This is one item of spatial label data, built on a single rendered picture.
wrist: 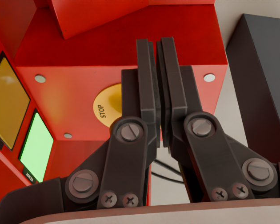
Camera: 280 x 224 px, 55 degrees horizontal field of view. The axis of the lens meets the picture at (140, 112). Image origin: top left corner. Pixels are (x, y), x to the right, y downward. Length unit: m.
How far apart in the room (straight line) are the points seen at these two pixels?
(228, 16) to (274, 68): 0.31
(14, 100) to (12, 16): 0.21
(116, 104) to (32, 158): 0.08
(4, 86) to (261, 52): 0.88
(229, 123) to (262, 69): 0.80
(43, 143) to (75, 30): 0.10
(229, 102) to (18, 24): 1.25
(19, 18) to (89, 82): 0.23
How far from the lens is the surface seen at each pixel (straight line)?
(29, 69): 0.22
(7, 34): 0.39
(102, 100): 0.23
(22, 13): 0.43
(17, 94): 0.22
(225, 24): 1.16
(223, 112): 1.58
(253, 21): 1.12
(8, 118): 0.20
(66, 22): 0.22
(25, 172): 0.23
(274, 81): 0.91
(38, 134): 0.25
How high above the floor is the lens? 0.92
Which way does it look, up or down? 37 degrees down
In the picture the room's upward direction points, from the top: 177 degrees counter-clockwise
